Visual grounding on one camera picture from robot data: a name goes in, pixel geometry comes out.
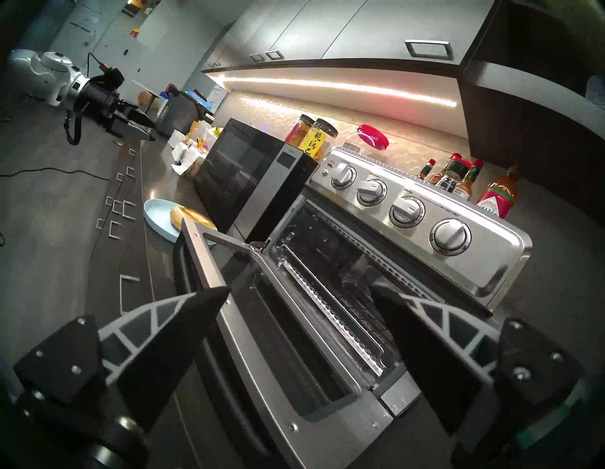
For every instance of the white paper bag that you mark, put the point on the white paper bag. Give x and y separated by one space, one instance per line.
182 146

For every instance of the dark wood base cabinet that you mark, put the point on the dark wood base cabinet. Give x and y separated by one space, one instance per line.
118 264

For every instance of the green neck sauce bottle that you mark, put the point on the green neck sauce bottle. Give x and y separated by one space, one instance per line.
470 185

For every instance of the stainless steel toaster oven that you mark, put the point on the stainless steel toaster oven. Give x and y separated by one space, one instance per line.
496 264

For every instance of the red label snack jar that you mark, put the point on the red label snack jar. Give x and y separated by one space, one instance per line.
298 132

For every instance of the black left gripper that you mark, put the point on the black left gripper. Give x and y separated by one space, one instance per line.
101 94

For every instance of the large orange Tabasco bottle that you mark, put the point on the large orange Tabasco bottle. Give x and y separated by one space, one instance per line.
498 196

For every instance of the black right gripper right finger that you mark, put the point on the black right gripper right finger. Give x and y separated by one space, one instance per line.
439 364

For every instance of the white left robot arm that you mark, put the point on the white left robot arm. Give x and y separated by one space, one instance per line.
38 73

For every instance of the LED light strip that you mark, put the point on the LED light strip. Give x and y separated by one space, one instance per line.
340 87

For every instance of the red lid clear snack jar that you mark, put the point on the red lid clear snack jar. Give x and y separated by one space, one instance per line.
373 137

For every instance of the dark wall shelf unit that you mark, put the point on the dark wall shelf unit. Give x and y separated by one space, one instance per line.
534 118

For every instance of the black cap salt shaker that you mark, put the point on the black cap salt shaker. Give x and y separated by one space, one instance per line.
456 165

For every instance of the silver oven knob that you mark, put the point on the silver oven knob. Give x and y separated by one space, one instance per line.
406 210
372 191
450 236
341 176

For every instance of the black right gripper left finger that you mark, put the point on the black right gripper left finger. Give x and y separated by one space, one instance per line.
156 350

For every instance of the yellow label snack jar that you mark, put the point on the yellow label snack jar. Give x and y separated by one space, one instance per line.
317 142

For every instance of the grey wall cabinet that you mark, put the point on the grey wall cabinet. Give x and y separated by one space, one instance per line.
354 28

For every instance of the toasted bagel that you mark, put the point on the toasted bagel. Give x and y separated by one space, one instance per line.
189 215

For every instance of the light blue plate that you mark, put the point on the light blue plate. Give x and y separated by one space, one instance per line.
156 217

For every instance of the glass oven door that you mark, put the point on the glass oven door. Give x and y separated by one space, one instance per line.
264 373

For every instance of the black silver microwave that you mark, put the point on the black silver microwave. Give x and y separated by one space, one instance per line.
246 165

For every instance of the grey box appliance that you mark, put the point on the grey box appliance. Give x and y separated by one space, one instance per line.
177 116

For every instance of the white paper napkin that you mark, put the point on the white paper napkin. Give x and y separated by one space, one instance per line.
182 168

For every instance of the brown sauce Tabasco bottle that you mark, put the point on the brown sauce Tabasco bottle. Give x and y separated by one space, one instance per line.
439 179

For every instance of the small red Tabasco bottle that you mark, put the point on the small red Tabasco bottle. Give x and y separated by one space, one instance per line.
426 169

